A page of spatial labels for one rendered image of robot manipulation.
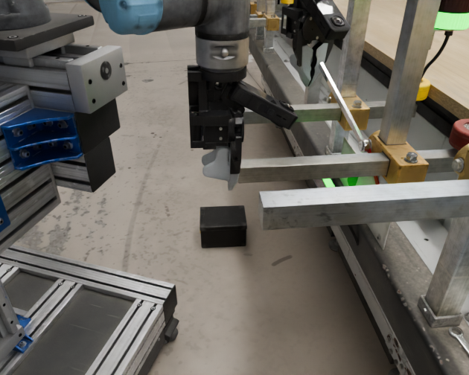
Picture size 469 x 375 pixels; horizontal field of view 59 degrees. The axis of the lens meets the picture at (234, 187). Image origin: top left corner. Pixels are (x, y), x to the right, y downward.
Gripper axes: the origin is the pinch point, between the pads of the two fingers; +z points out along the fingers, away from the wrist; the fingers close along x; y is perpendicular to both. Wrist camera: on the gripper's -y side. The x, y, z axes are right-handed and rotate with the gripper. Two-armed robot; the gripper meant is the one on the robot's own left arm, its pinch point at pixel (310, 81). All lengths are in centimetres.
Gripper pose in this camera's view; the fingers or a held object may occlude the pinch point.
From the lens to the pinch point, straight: 90.8
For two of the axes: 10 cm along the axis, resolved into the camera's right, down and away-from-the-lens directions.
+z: 0.0, 8.4, 5.5
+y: -4.4, -4.9, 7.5
